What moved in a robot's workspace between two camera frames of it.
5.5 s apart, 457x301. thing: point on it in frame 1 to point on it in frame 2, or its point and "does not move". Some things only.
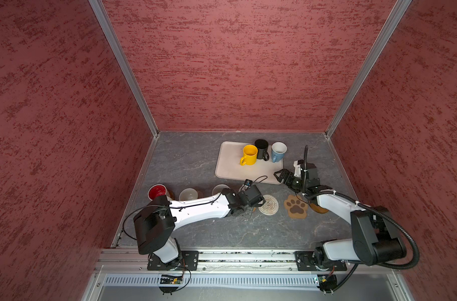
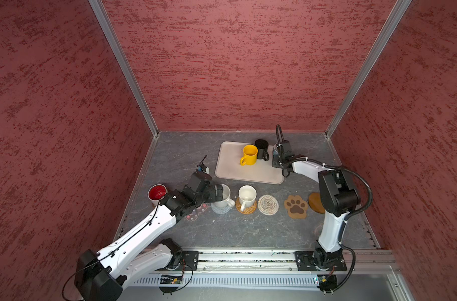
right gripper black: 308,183 to 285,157
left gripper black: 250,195 to 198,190
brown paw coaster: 297,208 does not move
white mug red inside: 158,189 does not move
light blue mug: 279,150 does not move
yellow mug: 250,152 does not move
